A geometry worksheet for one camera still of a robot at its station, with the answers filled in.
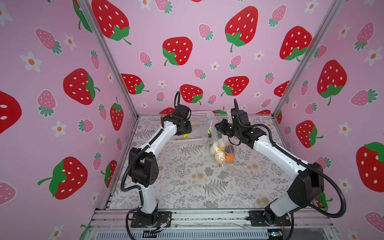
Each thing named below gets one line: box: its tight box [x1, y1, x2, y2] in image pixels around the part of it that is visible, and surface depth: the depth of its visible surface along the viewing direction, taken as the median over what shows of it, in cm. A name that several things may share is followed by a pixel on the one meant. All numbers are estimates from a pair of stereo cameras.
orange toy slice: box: [225, 153, 234, 163], surface depth 92 cm
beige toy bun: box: [214, 150, 226, 167], surface depth 92 cm
